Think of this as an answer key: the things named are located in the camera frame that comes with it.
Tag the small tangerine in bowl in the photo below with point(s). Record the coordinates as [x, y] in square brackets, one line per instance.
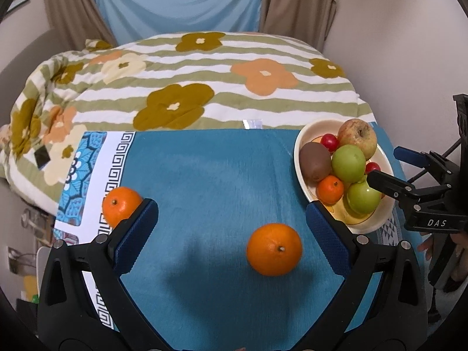
[330, 190]

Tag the left beige curtain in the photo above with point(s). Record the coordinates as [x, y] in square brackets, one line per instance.
[77, 21]

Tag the red cherry tomato back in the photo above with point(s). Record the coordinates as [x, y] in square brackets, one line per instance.
[330, 141]

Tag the cream fruit bowl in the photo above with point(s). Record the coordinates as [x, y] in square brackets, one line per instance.
[340, 210]

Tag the small orange tangerine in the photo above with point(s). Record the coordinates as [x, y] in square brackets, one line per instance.
[119, 204]

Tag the blue patterned table cloth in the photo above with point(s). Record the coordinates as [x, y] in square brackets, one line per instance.
[214, 188]

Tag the light blue hanging sheet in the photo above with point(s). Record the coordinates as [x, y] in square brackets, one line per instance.
[131, 20]

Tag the green apple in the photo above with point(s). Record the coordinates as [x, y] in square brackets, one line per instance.
[361, 198]
[348, 163]

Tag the right human hand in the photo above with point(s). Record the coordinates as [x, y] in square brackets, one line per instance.
[448, 259]

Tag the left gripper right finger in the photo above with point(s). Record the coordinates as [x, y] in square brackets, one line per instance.
[381, 303]

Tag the right beige curtain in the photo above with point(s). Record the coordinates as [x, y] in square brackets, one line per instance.
[307, 20]

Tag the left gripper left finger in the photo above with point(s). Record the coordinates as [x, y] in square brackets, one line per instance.
[67, 319]

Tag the large orange with stem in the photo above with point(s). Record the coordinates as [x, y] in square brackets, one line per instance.
[274, 249]

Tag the beige curtain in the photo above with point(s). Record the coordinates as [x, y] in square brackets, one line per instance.
[77, 21]
[307, 20]

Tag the yellow red apple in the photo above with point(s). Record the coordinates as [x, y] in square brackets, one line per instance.
[359, 133]

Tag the red cherry tomato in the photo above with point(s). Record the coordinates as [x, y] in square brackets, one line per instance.
[372, 166]
[330, 141]

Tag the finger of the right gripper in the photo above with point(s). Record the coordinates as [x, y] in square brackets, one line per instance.
[430, 161]
[406, 194]

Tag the black phone on quilt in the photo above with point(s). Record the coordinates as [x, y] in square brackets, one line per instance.
[42, 157]

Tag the green apple in bowl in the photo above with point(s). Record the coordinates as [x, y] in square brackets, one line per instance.
[361, 198]

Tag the red cherry tomato front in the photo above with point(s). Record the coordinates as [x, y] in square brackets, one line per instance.
[372, 166]

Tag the brown kiwi fruit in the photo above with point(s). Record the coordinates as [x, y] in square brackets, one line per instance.
[315, 162]

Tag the floral striped quilt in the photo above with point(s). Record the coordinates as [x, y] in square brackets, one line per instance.
[192, 80]

